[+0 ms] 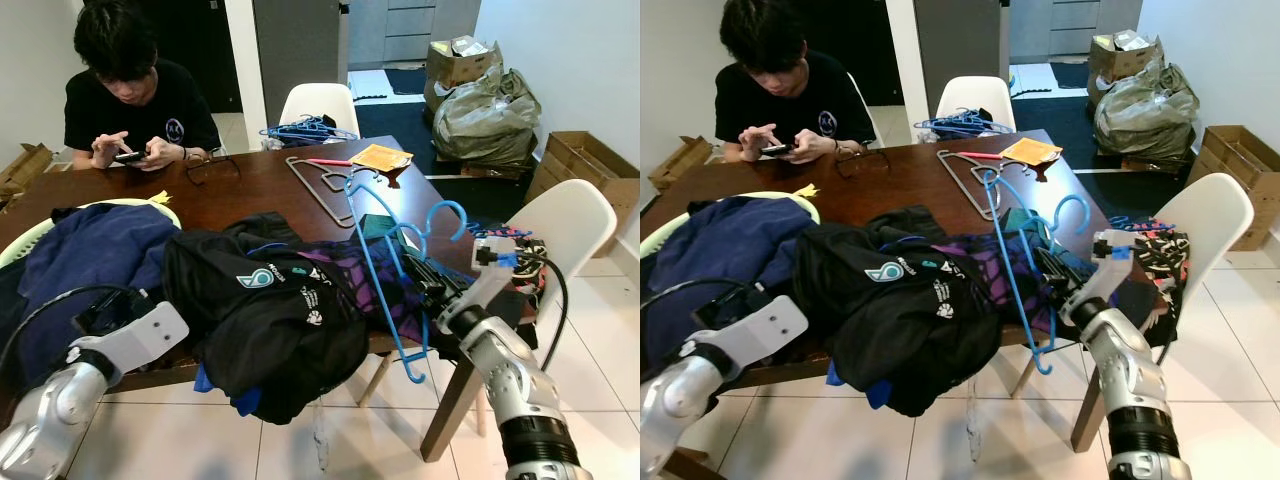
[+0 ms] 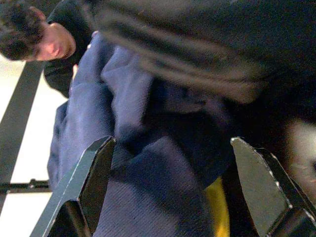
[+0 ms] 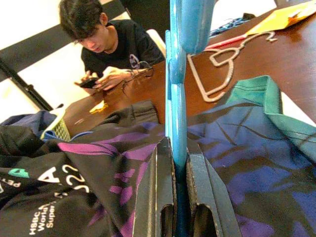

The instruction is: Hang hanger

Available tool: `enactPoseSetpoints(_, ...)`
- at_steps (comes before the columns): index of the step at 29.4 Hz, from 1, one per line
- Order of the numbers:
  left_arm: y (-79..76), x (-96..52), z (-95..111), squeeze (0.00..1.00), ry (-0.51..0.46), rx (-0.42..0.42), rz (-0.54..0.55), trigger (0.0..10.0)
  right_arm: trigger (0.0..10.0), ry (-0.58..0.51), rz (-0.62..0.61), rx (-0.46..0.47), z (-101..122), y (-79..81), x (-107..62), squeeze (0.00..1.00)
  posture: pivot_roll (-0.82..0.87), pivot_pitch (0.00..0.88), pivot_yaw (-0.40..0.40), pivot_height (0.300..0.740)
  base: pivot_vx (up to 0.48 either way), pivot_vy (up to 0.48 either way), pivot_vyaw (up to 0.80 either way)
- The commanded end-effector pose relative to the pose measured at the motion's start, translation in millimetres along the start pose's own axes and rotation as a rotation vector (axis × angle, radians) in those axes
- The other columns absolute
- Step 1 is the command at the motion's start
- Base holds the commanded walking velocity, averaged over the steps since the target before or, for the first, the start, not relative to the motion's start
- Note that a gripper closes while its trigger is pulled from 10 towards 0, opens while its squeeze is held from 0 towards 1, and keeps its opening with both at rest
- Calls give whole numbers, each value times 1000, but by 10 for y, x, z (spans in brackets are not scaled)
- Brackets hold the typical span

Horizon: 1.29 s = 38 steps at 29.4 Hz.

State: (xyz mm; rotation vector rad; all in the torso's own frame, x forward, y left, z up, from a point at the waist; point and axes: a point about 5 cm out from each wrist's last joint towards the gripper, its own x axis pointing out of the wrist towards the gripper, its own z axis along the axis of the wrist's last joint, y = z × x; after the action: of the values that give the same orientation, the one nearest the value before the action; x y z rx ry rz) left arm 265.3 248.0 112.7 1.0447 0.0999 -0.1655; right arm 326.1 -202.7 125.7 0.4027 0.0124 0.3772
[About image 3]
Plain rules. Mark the person's right hand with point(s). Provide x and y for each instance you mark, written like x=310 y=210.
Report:
x=90 y=74

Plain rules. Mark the grey hanger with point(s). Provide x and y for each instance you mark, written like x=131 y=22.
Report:
x=211 y=98

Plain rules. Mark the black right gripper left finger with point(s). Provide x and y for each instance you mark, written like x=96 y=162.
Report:
x=153 y=192

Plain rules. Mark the tangled blue pile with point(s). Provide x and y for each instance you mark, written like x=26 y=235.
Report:
x=229 y=24

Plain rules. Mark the dark printed sports jersey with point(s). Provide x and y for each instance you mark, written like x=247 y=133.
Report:
x=247 y=153

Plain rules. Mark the dark cloth pile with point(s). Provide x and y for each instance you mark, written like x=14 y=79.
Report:
x=24 y=121

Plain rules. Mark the person in black shirt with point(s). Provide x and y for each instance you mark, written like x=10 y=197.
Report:
x=118 y=42

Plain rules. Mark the person's left hand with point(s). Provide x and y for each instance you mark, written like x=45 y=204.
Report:
x=113 y=77

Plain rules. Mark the small yellow scrap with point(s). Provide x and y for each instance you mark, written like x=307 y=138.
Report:
x=98 y=108

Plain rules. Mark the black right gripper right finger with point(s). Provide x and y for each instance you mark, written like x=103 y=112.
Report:
x=207 y=197

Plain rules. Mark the black pole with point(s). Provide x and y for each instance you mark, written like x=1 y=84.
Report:
x=24 y=84

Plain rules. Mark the black phone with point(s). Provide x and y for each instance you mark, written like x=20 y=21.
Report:
x=89 y=83

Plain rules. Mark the pink stick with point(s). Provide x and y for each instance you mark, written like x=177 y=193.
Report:
x=229 y=40

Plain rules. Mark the orange envelope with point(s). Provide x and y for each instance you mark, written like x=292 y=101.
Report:
x=279 y=19

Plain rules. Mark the dark brown wooden table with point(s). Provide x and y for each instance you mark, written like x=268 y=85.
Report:
x=259 y=61

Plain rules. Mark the blue plastic hanger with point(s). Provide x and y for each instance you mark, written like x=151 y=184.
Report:
x=177 y=98

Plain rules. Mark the white rimmed mesh basket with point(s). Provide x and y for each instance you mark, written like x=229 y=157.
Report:
x=60 y=128

